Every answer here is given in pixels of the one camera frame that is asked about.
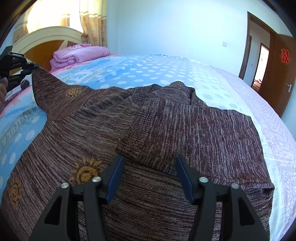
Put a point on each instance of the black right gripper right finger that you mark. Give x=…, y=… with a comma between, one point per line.
x=239, y=219

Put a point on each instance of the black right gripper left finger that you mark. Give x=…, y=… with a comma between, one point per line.
x=59, y=220

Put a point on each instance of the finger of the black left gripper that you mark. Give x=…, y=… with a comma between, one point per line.
x=30, y=66

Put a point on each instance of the brown knitted sweater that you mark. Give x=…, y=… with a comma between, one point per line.
x=149, y=126

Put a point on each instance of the person's left hand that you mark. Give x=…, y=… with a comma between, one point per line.
x=3, y=86

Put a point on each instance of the cream wooden headboard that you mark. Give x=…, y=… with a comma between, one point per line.
x=40, y=45

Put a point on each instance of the folded pink quilt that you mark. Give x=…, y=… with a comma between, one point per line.
x=77, y=54

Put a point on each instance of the blue and pink bed sheet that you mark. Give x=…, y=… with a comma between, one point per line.
x=22, y=120

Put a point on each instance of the beige patterned curtain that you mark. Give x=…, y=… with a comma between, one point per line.
x=86, y=16

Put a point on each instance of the brown wooden door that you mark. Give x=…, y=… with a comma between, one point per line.
x=278, y=81

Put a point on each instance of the red paper door decoration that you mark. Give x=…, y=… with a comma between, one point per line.
x=285, y=56

